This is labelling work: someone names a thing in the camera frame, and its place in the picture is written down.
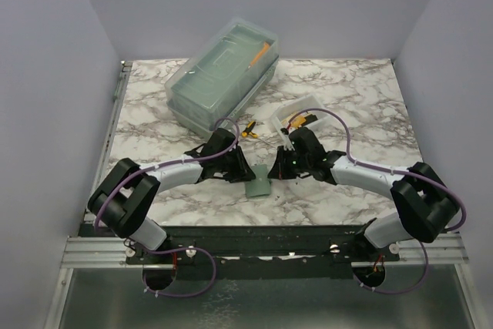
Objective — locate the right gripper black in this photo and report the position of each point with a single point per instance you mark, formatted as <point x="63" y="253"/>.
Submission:
<point x="279" y="170"/>

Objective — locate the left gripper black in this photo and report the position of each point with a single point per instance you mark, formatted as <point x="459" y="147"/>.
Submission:
<point x="243" y="172"/>

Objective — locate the green leather card holder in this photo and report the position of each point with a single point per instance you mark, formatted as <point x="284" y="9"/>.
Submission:
<point x="260" y="186"/>

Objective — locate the white card tray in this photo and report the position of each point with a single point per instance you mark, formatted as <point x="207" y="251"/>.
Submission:
<point x="309" y="104"/>

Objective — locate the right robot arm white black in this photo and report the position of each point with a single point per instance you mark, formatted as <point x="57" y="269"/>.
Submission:
<point x="423" y="207"/>

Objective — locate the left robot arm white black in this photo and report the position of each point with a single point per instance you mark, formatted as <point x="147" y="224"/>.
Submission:
<point x="123" y="199"/>

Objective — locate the yellow black small screwdriver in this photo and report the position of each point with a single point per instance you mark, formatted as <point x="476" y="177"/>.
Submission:
<point x="249" y="130"/>

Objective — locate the clear plastic storage box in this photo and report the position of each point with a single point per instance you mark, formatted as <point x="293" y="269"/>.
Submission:
<point x="216" y="83"/>

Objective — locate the orange tool inside box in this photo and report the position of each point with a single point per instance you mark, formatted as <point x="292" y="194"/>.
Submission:
<point x="259" y="55"/>

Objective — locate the black front mounting rail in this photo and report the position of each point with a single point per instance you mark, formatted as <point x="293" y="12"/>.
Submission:
<point x="260" y="253"/>

